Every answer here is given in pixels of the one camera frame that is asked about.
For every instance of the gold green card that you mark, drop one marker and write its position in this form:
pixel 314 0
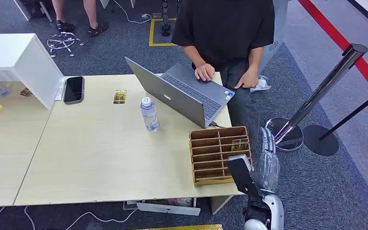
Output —
pixel 120 96
pixel 240 144

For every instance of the person's left forearm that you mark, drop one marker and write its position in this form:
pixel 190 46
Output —
pixel 255 57

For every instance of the person's right forearm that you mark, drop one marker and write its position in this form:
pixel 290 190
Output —
pixel 194 56

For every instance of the wooden card organizer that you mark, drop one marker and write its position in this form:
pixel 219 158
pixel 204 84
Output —
pixel 209 155

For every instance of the person's right hand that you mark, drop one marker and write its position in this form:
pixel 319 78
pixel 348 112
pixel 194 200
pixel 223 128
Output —
pixel 205 71

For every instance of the person's hand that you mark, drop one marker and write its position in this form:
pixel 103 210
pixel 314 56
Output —
pixel 249 79
pixel 205 71

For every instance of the person's left hand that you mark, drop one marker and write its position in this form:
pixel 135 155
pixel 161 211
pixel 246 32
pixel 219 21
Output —
pixel 249 79

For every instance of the seated person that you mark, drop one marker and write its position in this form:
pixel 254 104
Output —
pixel 225 28

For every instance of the standing person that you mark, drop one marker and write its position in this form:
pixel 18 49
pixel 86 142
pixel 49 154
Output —
pixel 90 16

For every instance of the grey laptop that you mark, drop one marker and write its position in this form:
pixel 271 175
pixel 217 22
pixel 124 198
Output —
pixel 184 95

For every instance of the clear water bottle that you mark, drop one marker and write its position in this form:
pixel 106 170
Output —
pixel 149 116

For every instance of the white crumpled bag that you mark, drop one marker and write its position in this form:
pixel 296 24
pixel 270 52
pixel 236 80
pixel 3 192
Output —
pixel 261 85

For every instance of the white drawer under table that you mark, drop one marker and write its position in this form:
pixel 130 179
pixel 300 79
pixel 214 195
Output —
pixel 168 208

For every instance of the yellow board edge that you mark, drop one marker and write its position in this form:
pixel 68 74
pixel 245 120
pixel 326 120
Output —
pixel 184 227

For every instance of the black smartphone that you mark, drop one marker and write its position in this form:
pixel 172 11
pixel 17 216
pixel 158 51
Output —
pixel 73 90

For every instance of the chrome star chair base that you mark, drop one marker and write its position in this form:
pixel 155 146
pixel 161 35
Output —
pixel 62 42

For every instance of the grey power adapter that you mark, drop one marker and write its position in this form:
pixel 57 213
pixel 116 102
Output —
pixel 94 226

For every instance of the small brown item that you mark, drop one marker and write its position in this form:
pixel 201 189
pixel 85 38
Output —
pixel 26 92

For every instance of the red barrier belt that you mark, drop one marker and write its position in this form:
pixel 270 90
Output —
pixel 339 39

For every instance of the white shelf box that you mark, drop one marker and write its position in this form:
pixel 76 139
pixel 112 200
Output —
pixel 15 54

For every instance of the black bracket pale wrist camera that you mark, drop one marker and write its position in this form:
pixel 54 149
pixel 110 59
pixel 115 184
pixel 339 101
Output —
pixel 241 173

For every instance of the black stanchion post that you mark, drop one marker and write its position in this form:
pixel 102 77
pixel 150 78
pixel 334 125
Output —
pixel 320 141

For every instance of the chrome stanchion post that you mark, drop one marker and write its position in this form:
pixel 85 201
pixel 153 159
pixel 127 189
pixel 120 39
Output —
pixel 323 85

